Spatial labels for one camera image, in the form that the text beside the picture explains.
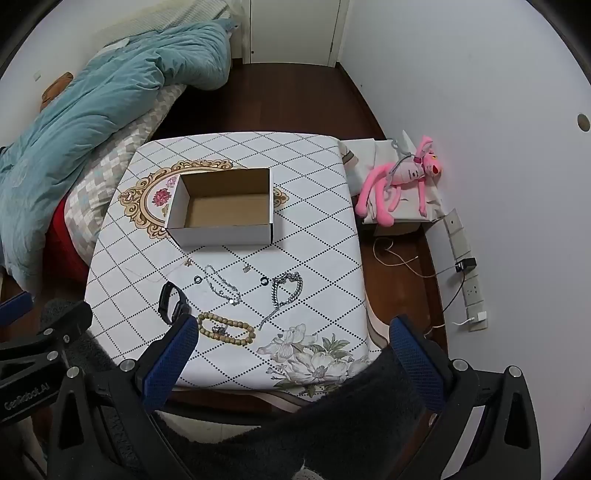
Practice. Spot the brown plush toy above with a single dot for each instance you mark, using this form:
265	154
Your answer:
57	85

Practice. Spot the round wall hole cover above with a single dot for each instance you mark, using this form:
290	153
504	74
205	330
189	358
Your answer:
584	122

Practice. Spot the white power strip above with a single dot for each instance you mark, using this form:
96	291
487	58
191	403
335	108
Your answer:
461	240

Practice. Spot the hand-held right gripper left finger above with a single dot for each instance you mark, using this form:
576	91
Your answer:
170	364

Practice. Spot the white charger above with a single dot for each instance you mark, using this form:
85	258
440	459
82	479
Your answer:
478	318

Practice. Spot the red cloth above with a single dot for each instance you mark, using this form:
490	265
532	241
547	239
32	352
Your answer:
60	240

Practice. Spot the black charger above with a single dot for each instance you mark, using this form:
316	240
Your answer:
465	266

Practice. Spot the cream pillow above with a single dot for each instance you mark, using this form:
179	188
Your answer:
138	23

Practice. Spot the diamond patterned floral tablecloth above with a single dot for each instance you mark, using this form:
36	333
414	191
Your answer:
300	207

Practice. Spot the white cardboard box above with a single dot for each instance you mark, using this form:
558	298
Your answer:
221	214

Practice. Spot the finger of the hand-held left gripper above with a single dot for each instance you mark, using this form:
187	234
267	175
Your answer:
14	308
64	318

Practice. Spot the white door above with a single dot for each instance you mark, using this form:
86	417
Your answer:
291	27

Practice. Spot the light blue quilt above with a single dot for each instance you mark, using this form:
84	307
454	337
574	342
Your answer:
92	115

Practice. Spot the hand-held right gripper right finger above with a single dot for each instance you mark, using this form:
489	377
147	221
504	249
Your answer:
415	364

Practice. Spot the black smart band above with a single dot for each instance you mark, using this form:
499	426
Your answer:
165	300

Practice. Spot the pink plush toy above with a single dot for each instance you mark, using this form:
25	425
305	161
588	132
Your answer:
406	173

